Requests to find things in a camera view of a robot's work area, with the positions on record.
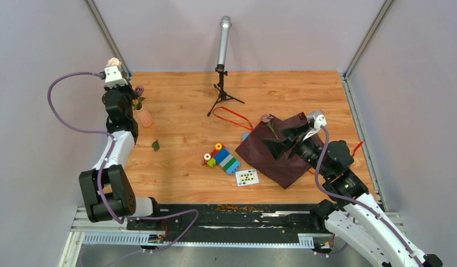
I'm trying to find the fallen green leaf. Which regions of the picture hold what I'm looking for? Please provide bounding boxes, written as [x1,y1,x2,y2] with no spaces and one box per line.
[151,139,160,152]

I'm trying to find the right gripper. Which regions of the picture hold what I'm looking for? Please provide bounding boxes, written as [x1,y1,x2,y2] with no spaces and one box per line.
[261,123,330,178]

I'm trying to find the mauve artificial rose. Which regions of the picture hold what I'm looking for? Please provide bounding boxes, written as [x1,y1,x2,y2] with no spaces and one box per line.
[132,86,145,110]

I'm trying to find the purple artificial flower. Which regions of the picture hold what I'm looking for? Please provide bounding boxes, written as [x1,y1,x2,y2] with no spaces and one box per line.
[261,114,279,139]

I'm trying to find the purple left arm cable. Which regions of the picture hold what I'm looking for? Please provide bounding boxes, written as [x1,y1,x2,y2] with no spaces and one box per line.
[47,72,199,255]

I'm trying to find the silver microphone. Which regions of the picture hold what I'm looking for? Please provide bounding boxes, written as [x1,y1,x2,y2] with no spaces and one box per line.
[216,16,232,72]

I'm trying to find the pink ribbed vase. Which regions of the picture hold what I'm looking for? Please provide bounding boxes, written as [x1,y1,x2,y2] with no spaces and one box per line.
[136,107,153,127]

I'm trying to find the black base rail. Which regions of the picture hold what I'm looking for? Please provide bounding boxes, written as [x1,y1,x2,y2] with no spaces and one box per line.
[91,201,386,246]

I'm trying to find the red ribbon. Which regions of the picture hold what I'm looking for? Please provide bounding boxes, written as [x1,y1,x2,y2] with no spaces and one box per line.
[212,106,363,175]

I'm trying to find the black tripod stand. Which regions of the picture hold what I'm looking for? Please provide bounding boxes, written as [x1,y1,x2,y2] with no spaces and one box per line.
[207,68,245,117]

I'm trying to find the green toy block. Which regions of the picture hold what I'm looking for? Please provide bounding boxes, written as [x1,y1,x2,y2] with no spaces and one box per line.
[207,158,217,168]

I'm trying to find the multicolour toy brick car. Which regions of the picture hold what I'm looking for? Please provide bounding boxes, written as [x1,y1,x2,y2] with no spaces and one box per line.
[203,143,241,175]

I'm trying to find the white artificial rose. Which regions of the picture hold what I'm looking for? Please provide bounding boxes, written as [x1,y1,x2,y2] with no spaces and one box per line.
[106,57,121,67]

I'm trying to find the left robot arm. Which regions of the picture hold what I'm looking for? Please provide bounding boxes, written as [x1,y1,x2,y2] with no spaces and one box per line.
[78,85,163,230]

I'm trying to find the nine of spades card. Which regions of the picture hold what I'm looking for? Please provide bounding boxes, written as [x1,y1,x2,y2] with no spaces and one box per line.
[235,169,259,186]

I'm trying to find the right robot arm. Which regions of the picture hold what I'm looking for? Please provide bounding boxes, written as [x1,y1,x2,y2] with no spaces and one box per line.
[262,124,444,266]

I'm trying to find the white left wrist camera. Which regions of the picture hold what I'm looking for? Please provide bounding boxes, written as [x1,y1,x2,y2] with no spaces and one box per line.
[104,66,129,88]

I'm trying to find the white slotted cable duct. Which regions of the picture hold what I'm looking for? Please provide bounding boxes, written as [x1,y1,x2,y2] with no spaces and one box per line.
[82,232,315,249]

